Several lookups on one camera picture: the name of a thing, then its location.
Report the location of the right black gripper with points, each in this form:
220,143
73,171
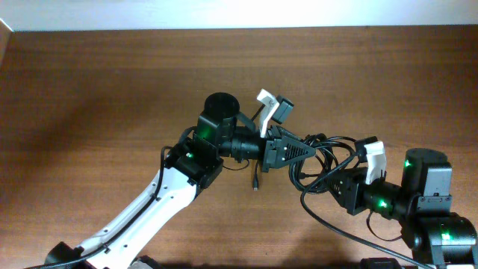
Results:
355,179

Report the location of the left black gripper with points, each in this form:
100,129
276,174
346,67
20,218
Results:
275,155

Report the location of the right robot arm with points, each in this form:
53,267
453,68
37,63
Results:
421,203

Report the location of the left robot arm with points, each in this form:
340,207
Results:
186,170

